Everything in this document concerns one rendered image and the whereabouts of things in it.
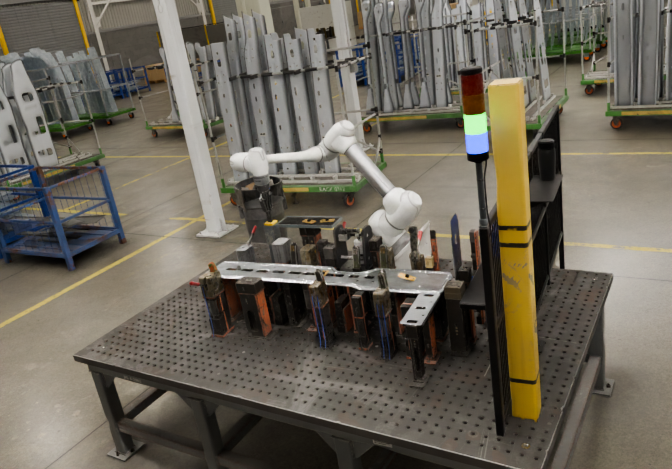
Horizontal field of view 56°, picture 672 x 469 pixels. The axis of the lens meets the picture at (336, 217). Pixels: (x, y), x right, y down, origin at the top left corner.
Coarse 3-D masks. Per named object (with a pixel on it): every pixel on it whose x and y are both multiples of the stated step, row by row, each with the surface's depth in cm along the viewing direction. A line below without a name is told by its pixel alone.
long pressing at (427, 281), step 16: (224, 272) 351; (240, 272) 347; (256, 272) 344; (288, 272) 337; (304, 272) 334; (336, 272) 327; (352, 272) 323; (368, 272) 321; (400, 272) 315; (416, 272) 312; (432, 272) 310; (448, 272) 306; (368, 288) 305; (400, 288) 299; (416, 288) 296; (432, 288) 294
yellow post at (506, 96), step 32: (512, 96) 202; (512, 128) 205; (512, 160) 209; (512, 192) 214; (512, 224) 218; (512, 256) 222; (512, 288) 226; (512, 320) 231; (512, 352) 236; (512, 384) 241
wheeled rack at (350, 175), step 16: (336, 48) 767; (352, 48) 758; (368, 48) 749; (336, 64) 675; (208, 80) 772; (336, 112) 796; (352, 112) 787; (288, 176) 793; (304, 176) 783; (320, 176) 774; (336, 176) 746; (352, 176) 716; (224, 192) 800; (288, 192) 759; (352, 192) 731
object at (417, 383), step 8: (408, 328) 268; (416, 328) 266; (408, 336) 269; (416, 336) 267; (416, 344) 269; (416, 352) 273; (416, 360) 275; (416, 368) 275; (424, 368) 277; (416, 376) 276; (424, 376) 278; (416, 384) 275; (424, 384) 274
